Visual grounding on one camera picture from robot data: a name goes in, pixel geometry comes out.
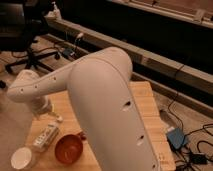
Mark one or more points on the white ceramic bowl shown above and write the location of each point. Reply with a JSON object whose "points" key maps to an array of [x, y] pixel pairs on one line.
{"points": [[23, 159]]}

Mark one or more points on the black power adapter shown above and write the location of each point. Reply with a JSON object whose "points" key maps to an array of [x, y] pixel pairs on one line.
{"points": [[198, 159]]}

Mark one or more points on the blue box on floor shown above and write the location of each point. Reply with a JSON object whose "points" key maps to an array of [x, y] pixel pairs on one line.
{"points": [[176, 138]]}

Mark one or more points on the power strip with cables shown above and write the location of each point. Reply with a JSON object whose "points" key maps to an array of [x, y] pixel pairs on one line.
{"points": [[70, 53]]}

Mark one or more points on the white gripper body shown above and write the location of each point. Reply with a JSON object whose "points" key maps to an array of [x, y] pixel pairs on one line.
{"points": [[41, 105]]}

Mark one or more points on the white plastic bottle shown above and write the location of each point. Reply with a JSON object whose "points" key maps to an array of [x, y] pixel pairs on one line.
{"points": [[42, 142]]}

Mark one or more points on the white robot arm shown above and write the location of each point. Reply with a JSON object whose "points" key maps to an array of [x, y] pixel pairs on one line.
{"points": [[98, 86]]}

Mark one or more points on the black office chair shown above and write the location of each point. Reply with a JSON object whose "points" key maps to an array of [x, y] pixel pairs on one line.
{"points": [[21, 21]]}

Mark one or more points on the white spray bottle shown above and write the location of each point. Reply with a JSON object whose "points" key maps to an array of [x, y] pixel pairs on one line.
{"points": [[55, 13]]}

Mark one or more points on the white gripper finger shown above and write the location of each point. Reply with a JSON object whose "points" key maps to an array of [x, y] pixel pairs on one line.
{"points": [[54, 115], [37, 117]]}

